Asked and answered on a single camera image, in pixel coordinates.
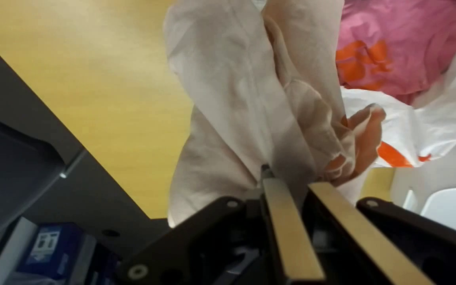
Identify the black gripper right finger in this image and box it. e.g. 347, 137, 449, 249
309, 182, 433, 285

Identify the pale peach garment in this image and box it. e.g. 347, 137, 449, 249
165, 0, 385, 227

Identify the white orange plastic bag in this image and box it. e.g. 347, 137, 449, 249
343, 57, 456, 168

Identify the blue white box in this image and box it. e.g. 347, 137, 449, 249
18, 224, 97, 285

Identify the pink orange printed shirt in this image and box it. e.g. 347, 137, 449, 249
336, 0, 456, 105

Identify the white storage box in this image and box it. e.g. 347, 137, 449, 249
384, 146, 456, 230

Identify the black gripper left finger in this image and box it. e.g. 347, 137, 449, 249
262, 165, 327, 284

